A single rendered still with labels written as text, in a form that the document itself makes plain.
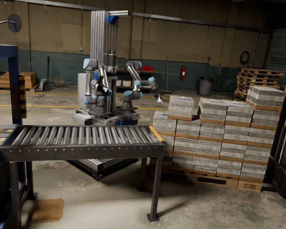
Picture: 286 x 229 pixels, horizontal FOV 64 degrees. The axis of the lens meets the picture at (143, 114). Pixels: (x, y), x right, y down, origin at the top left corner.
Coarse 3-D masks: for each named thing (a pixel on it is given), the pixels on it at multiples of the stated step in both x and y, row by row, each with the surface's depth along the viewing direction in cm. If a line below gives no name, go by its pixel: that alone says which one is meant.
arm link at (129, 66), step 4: (128, 64) 308; (132, 64) 311; (128, 68) 306; (132, 68) 305; (132, 72) 300; (132, 76) 301; (136, 76) 295; (136, 80) 289; (140, 80) 290; (136, 84) 289; (140, 84) 289; (144, 84) 293
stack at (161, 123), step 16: (160, 112) 307; (160, 128) 286; (176, 128) 284; (192, 128) 282; (208, 128) 279; (224, 128) 276; (240, 128) 274; (176, 144) 288; (192, 144) 286; (208, 144) 283; (224, 144) 281; (240, 144) 280; (176, 160) 295; (192, 160) 292; (208, 160) 289; (224, 160) 286; (192, 176) 297; (208, 176) 294
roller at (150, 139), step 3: (141, 129) 247; (144, 129) 243; (144, 132) 237; (147, 132) 235; (144, 135) 234; (147, 135) 228; (147, 138) 224; (150, 138) 220; (150, 141) 215; (153, 141) 213
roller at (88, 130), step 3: (87, 129) 229; (90, 129) 234; (87, 132) 222; (90, 132) 225; (87, 135) 214; (90, 135) 216; (87, 138) 207; (90, 138) 210; (87, 141) 200; (90, 141) 202
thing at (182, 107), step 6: (174, 102) 274; (180, 102) 273; (186, 102) 272; (192, 102) 274; (174, 108) 276; (180, 108) 275; (186, 108) 275; (192, 108) 273; (168, 114) 279; (174, 114) 278; (180, 114) 278; (186, 114) 277
